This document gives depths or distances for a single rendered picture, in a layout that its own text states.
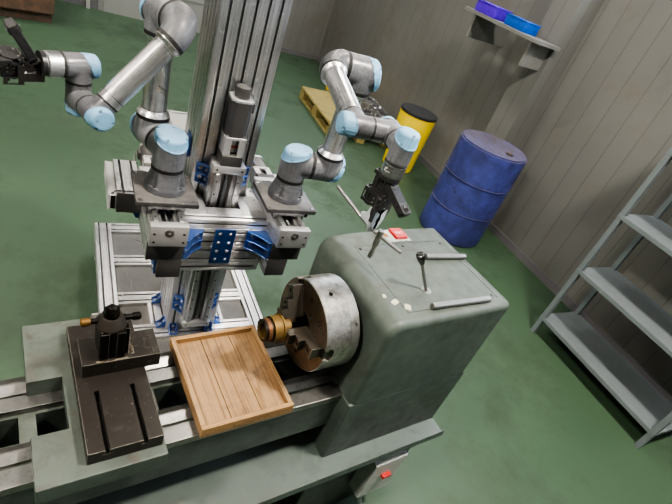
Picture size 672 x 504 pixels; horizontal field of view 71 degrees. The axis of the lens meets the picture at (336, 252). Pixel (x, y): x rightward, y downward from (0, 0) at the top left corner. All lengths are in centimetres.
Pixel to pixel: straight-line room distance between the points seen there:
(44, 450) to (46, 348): 33
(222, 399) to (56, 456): 46
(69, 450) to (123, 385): 20
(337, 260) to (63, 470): 98
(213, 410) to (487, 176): 356
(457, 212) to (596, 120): 146
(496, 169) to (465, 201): 40
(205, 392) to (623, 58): 441
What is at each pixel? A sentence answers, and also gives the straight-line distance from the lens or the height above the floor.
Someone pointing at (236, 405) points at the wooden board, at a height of 88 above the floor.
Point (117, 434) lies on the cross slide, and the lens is 140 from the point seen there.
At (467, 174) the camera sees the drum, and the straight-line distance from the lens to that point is 459.
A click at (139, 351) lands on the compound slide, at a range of 149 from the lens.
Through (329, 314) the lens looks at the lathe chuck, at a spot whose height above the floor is 121.
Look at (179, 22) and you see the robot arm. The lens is 168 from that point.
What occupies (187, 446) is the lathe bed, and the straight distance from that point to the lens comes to 157.
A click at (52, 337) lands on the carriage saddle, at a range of 166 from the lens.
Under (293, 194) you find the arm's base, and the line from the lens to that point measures 200.
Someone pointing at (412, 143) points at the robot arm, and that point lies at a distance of 146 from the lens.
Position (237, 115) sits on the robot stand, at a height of 147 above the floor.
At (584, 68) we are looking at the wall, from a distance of 523.
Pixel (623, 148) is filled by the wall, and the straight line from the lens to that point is 484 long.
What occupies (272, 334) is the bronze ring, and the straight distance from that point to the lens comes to 150.
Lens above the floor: 215
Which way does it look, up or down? 33 degrees down
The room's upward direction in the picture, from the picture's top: 22 degrees clockwise
